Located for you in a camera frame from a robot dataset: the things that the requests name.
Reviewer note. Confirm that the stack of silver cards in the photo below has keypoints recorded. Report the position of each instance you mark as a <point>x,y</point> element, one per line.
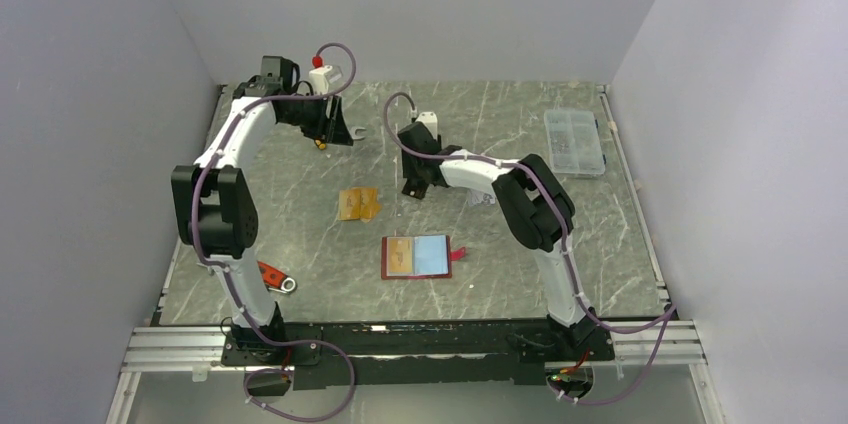
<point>476,198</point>

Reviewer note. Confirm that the silver open-end wrench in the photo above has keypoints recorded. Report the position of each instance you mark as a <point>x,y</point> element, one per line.
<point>357,133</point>

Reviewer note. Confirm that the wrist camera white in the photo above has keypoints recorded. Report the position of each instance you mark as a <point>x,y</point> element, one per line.
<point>430,120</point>
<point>322,76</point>

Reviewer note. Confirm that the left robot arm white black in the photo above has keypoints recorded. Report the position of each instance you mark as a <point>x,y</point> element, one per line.
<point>214,208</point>

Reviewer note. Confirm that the aluminium rail frame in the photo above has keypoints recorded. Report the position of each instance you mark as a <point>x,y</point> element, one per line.
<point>200,351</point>

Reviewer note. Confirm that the red handled adjustable wrench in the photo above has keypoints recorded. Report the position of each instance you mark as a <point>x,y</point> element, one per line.
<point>276,280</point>

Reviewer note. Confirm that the gold VIP card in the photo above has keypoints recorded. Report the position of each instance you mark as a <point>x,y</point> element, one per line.
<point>399,256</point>

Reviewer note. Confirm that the red leather card holder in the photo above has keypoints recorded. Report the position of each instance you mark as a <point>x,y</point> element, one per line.
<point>433,258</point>

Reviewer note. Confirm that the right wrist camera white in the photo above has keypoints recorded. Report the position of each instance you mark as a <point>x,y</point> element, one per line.
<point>430,120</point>

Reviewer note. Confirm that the clear plastic compartment box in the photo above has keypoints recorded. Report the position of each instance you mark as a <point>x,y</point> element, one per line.
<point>574,142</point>

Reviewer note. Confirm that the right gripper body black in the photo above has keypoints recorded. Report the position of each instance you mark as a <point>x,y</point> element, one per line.
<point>410,168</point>

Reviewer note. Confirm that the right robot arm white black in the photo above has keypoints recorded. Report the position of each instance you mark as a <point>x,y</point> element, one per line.
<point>537,210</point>

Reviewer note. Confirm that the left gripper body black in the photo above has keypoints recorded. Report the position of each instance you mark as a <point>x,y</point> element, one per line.
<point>316,125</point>

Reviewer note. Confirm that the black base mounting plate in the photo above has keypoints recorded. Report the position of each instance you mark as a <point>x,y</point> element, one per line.
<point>520,351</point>

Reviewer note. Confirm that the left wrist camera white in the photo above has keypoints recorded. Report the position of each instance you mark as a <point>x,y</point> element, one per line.
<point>322,76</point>

